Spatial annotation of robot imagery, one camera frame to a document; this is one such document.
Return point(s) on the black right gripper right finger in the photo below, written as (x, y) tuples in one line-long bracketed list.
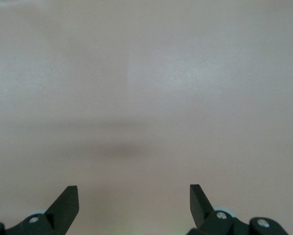
[(200, 208)]

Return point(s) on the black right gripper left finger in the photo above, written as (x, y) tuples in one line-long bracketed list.
[(63, 208)]

